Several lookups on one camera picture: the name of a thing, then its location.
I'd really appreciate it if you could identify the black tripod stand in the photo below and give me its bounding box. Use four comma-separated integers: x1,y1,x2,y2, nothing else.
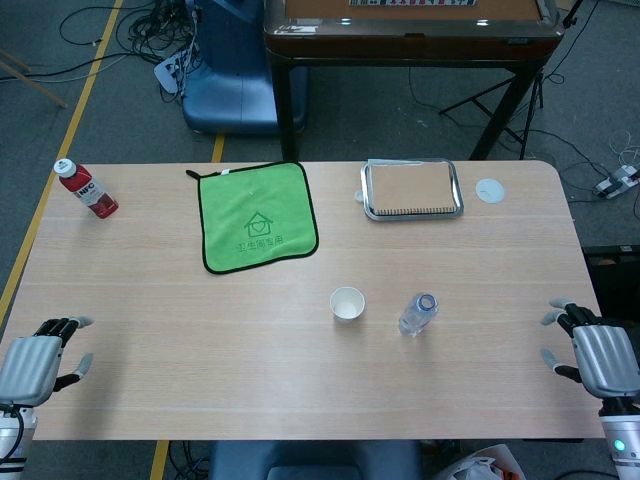
438,0,584,160

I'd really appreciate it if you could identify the brown spiral notebook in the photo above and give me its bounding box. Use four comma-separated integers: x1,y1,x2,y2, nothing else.
367,163,458,217

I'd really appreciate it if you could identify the red NFC juice bottle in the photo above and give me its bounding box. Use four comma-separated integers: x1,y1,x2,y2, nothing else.
53,158,120,221

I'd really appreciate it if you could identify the metal tray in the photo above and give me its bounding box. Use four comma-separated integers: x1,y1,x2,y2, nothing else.
360,158,465,222

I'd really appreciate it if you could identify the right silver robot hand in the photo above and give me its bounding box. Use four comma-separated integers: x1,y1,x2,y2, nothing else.
539,298,640,400

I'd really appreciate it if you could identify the black box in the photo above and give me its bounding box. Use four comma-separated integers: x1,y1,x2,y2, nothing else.
582,244,640,321

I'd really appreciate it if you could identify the dark wooden mahjong table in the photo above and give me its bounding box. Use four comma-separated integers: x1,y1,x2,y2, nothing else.
263,0,562,161

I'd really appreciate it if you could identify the white power strip by machine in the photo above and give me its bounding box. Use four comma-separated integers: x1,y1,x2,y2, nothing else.
153,49,194,96

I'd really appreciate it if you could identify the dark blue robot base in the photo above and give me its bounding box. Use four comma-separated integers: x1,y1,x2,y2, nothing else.
207,439,424,480

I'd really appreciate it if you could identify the transparent water bottle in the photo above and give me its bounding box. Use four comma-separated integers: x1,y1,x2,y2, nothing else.
398,292,441,338

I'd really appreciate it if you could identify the green cloth with black edge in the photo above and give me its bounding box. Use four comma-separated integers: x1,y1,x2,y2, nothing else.
185,160,320,276

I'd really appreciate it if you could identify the black floor cable bundle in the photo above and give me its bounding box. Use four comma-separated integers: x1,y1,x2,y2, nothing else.
59,0,201,69

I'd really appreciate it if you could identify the white power strip with plugs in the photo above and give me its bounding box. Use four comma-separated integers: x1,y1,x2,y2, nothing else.
593,167,640,200

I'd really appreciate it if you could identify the white paper cup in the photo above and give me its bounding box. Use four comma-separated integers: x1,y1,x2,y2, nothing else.
329,286,367,324

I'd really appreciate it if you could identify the wooden easel leg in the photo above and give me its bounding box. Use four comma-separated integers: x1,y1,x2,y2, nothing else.
0,47,69,110

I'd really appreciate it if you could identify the blue machine base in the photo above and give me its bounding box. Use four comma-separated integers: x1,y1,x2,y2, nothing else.
182,0,307,137

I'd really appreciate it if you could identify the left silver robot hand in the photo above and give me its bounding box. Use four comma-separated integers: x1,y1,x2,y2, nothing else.
0,314,95,407

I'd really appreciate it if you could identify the white and orange object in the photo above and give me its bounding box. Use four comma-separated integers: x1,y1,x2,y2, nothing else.
439,442,521,480

